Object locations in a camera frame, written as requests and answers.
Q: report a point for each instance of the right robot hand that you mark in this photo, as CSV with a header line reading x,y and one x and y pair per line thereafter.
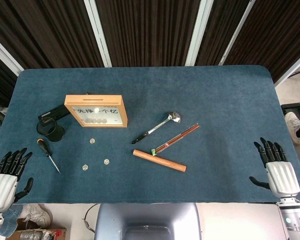
x,y
282,180

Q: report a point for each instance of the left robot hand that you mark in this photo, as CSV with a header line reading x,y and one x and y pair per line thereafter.
x,y
2,190

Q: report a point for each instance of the silver coin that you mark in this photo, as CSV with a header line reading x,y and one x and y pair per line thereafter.
x,y
106,161
91,141
84,167

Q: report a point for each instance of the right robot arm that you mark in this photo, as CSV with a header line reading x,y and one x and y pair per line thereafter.
x,y
292,220

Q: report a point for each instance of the blue jeans leg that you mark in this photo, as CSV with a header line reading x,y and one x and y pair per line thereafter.
x,y
10,222

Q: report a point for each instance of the white sneaker with grey pattern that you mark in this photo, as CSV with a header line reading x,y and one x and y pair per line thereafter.
x,y
37,215

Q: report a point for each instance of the plain white sneaker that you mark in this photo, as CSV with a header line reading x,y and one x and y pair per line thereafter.
x,y
291,122

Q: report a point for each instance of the cardboard box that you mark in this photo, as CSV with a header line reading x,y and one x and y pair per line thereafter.
x,y
57,232

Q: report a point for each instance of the black equipment case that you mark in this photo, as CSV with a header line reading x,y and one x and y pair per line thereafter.
x,y
292,108

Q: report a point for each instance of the black mesh pen cup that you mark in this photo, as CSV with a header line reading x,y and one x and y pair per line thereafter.
x,y
56,133

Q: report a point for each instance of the black flat rectangular box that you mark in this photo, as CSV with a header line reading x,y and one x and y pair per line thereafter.
x,y
55,112

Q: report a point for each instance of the dark wood slat panel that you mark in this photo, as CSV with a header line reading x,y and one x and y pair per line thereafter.
x,y
0,82
40,30
220,25
277,30
150,30

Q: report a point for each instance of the red chopsticks in plastic sleeve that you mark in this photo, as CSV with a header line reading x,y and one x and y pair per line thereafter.
x,y
176,140

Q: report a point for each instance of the grey-blue robot torso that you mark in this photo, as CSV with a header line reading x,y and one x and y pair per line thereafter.
x,y
115,220

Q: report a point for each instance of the wooden rolling pin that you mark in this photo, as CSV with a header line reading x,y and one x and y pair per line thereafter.
x,y
160,160

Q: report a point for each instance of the blue table cloth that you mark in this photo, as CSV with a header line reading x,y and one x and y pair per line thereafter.
x,y
165,87

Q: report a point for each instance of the white partition post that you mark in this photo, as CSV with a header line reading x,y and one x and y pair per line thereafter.
x,y
236,32
97,32
5,53
198,32
293,66

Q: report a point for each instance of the wooden coin bank box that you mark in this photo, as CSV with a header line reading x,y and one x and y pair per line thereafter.
x,y
102,100

